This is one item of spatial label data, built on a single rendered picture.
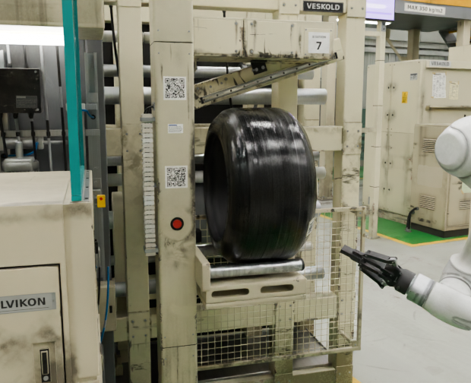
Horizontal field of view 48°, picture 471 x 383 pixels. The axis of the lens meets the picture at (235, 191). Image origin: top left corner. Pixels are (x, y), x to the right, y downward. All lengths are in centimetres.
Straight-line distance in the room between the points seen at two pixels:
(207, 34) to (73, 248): 119
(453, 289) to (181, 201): 89
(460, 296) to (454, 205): 470
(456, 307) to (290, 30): 117
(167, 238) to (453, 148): 98
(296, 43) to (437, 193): 441
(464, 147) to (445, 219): 510
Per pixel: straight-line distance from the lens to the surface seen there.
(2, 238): 110
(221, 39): 208
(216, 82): 220
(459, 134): 126
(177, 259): 184
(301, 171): 170
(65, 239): 110
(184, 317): 191
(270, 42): 213
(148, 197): 179
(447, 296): 170
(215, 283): 182
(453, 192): 635
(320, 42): 221
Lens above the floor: 145
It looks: 9 degrees down
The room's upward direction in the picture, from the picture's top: straight up
